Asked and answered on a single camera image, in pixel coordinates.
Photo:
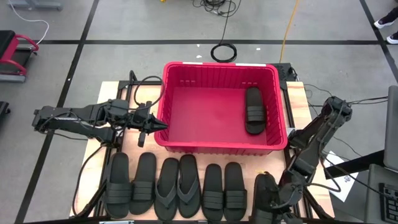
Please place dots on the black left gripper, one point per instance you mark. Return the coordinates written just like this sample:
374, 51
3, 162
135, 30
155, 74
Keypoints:
141, 119

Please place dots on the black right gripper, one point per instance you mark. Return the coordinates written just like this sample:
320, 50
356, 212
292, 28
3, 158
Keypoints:
287, 191

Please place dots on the black flip-flop white-striped sole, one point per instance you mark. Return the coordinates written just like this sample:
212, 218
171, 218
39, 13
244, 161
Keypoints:
166, 199

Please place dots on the black moulded rubber flip-flop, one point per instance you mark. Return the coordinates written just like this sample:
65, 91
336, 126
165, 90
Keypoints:
189, 193

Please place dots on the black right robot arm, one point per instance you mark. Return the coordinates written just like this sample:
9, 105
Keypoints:
323, 130

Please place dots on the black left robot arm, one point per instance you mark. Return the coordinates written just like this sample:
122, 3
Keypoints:
71, 119

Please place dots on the red plastic storage bin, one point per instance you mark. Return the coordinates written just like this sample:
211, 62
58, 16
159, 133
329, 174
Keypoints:
211, 121

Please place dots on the white paper sheet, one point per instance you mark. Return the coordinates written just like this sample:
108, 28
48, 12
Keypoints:
342, 183

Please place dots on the black support beam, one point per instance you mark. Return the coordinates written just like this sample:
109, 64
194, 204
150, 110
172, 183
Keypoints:
354, 165

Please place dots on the black keyboard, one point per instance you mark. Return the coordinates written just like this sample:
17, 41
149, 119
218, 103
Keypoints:
390, 202

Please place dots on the black power strip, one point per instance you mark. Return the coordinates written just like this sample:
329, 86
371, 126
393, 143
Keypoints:
284, 71

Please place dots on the grey computer desk unit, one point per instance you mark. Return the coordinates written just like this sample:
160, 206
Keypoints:
392, 130

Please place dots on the red and black cart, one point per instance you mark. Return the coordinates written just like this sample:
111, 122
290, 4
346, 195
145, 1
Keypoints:
12, 53

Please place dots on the grey floor stand base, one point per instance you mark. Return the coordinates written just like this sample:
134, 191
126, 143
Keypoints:
37, 3

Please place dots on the person's shoe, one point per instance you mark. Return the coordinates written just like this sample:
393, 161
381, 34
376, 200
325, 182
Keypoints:
384, 21
392, 39

